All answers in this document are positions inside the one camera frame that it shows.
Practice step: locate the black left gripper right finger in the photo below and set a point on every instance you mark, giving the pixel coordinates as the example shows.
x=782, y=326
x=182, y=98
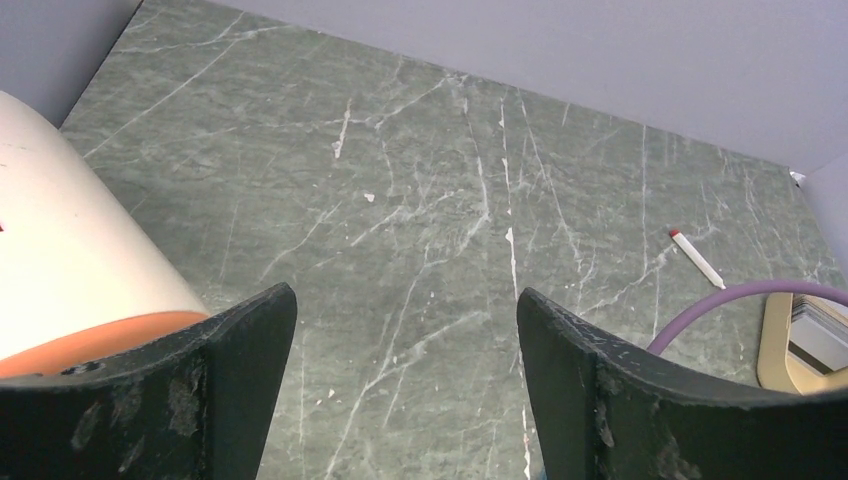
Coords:
x=607, y=409

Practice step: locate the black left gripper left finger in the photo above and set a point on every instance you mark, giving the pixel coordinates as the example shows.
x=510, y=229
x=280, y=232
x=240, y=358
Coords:
x=194, y=404

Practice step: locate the white and orange cylinder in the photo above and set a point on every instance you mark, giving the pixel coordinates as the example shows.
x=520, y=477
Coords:
x=80, y=280

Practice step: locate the white pen with red cap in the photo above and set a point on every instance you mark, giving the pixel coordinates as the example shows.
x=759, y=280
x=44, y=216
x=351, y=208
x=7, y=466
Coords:
x=698, y=260

